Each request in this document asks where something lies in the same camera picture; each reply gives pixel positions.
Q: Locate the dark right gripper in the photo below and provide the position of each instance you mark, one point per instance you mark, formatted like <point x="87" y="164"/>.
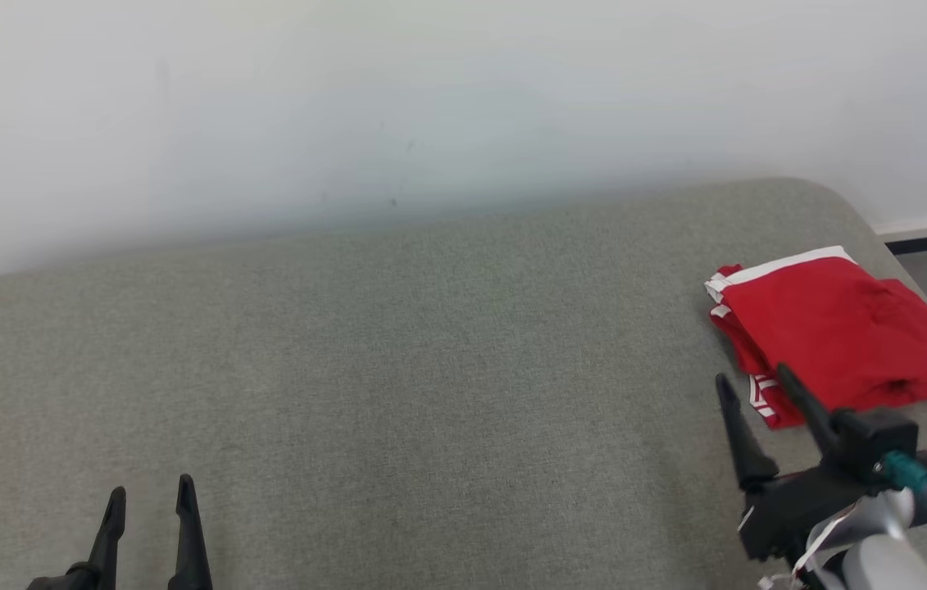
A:
<point x="807" y="508"/>

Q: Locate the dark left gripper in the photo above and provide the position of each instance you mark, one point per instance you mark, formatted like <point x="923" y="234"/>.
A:
<point x="61" y="580"/>

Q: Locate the red garment with striped trim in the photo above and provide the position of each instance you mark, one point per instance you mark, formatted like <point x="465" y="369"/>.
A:
<point x="766" y="397"/>

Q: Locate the red garment with wide white stripe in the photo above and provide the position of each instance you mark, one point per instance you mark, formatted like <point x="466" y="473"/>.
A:
<point x="840" y="328"/>

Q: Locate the grey fabric sofa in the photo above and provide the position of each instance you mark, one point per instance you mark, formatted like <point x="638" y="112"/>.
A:
<point x="348" y="369"/>

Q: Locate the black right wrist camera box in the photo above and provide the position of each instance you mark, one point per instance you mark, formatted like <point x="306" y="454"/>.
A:
<point x="877" y="438"/>

